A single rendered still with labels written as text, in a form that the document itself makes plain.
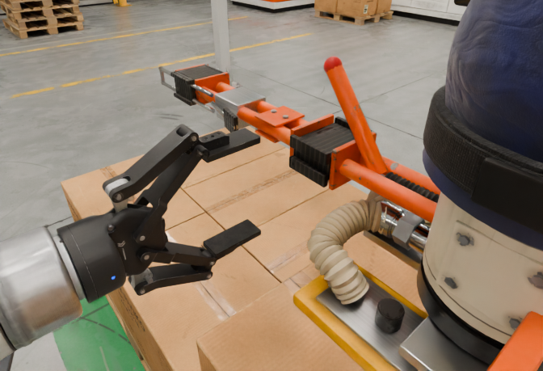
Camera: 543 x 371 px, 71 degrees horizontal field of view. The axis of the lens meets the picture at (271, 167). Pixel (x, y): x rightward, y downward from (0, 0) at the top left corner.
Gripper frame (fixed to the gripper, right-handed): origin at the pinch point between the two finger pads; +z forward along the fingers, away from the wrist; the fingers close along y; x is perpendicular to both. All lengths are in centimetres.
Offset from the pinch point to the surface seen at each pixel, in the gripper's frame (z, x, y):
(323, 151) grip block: 9.3, 3.6, -3.3
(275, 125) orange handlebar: 11.0, -7.6, -2.1
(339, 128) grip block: 17.2, -0.6, -2.5
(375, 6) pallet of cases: 616, -428, 93
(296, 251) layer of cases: 47, -37, 69
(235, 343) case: -3.1, 0.2, 28.4
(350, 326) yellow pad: 1.2, 16.8, 9.6
